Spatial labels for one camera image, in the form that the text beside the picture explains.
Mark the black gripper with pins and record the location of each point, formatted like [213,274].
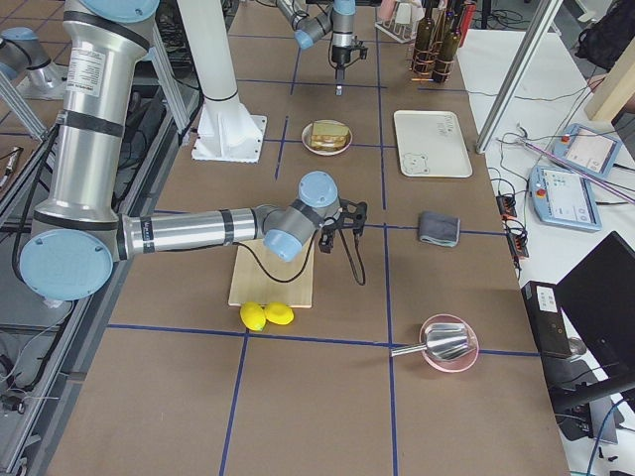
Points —
[339,55]
[325,242]

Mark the teach pendant far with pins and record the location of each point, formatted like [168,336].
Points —
[588,149]

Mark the white wire cup rack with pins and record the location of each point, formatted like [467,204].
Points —
[399,19]

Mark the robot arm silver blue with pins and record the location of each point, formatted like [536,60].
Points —
[76,236]
[336,21]

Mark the bread slice with fried egg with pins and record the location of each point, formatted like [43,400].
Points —
[337,144]

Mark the yellow lemon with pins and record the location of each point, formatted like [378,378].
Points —
[279,313]
[253,316]

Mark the black monitor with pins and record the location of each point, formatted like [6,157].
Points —
[597,296]

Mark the grey folded cloth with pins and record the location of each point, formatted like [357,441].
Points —
[439,229]

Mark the teach pendant near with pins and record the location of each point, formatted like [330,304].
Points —
[564,199]

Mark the green wine bottle front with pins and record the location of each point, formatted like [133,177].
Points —
[448,49]

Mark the green wine bottle middle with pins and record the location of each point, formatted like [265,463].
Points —
[424,34]

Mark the pink bowl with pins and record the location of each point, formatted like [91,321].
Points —
[461,364]

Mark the metal scoop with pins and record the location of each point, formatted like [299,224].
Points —
[442,341]

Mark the aluminium frame post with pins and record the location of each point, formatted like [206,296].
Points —
[539,26]

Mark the yellow lemon right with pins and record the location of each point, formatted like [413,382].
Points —
[279,313]

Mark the wooden cutting board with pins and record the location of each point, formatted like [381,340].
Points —
[260,276]

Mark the black computer box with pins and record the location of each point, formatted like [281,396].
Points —
[546,320]

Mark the copper wire bottle rack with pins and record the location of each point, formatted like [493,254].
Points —
[435,45]

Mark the cream serving tray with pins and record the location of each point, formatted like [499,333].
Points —
[430,145]

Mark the white plate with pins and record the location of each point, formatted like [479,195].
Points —
[306,134]

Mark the yellow lemon left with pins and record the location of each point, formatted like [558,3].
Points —
[253,316]

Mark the teach pendant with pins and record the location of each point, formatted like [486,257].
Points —
[564,199]
[588,149]

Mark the green wine bottle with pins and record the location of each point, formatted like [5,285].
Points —
[448,49]
[424,34]

